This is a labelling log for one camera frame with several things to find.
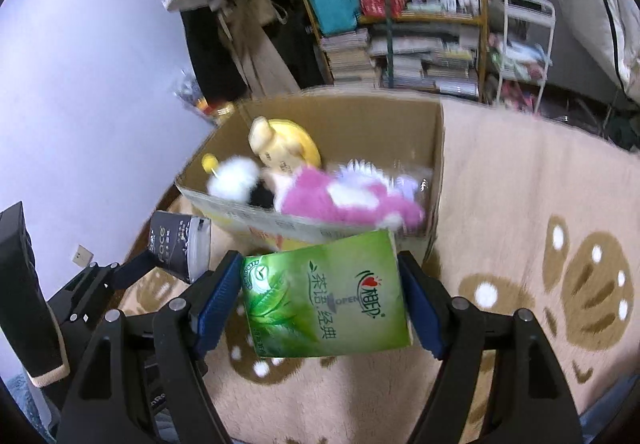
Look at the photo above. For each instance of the white rolling cart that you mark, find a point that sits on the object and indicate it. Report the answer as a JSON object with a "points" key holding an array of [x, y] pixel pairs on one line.
{"points": [[522, 54]]}

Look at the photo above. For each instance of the beige hanging trousers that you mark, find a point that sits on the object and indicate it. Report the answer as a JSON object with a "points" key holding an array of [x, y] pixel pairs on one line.
{"points": [[265, 54]]}

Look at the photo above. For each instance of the pink plush toy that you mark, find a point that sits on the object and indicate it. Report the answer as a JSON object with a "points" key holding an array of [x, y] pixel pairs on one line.
{"points": [[330, 199]]}

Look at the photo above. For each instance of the black hanging garment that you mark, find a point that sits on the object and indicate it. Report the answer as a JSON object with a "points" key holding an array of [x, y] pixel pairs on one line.
{"points": [[212, 59]]}

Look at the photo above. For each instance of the white and black pompom plush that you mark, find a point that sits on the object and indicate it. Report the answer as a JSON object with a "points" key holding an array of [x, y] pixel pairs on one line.
{"points": [[235, 181]]}

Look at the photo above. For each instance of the purple toy in clear bag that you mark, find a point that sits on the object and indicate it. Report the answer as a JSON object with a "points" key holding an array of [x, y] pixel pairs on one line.
{"points": [[412, 189]]}

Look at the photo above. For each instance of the stack of old books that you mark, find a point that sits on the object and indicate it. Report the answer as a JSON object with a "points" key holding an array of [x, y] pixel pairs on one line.
{"points": [[347, 59]]}

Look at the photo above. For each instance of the green tissue pack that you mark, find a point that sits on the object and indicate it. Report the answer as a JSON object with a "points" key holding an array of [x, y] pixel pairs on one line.
{"points": [[325, 299]]}

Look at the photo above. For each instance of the brown cardboard box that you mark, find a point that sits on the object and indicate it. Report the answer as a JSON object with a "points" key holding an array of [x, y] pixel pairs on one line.
{"points": [[350, 134]]}

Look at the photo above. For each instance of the pile of magazines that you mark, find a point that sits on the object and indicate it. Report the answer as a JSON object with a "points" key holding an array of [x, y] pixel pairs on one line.
{"points": [[430, 64]]}

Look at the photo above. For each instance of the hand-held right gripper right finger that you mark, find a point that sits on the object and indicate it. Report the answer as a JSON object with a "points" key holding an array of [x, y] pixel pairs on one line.
{"points": [[425, 311]]}

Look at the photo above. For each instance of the white wall socket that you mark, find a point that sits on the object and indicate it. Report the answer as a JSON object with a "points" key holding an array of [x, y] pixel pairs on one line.
{"points": [[83, 256]]}

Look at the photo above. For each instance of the clear plastic bag of items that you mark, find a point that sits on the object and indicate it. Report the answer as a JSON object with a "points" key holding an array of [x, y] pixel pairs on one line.
{"points": [[200, 99]]}

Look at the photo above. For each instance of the beige printed blanket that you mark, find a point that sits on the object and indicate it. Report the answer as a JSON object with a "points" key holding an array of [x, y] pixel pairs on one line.
{"points": [[525, 234]]}

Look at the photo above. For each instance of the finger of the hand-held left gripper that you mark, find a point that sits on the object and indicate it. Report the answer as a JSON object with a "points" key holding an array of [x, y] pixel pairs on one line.
{"points": [[107, 281]]}

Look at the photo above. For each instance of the green pole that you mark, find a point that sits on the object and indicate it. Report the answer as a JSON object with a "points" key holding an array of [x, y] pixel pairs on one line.
{"points": [[386, 4]]}

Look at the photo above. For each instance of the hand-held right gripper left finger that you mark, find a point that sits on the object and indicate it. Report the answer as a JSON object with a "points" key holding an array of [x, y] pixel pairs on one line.
{"points": [[220, 311]]}

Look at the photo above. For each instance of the black tissue pack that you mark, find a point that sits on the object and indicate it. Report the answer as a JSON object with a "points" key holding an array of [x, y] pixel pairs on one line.
{"points": [[172, 244]]}

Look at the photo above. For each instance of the yellow plush toy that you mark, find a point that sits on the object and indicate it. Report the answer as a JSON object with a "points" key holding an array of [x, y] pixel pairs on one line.
{"points": [[285, 146]]}

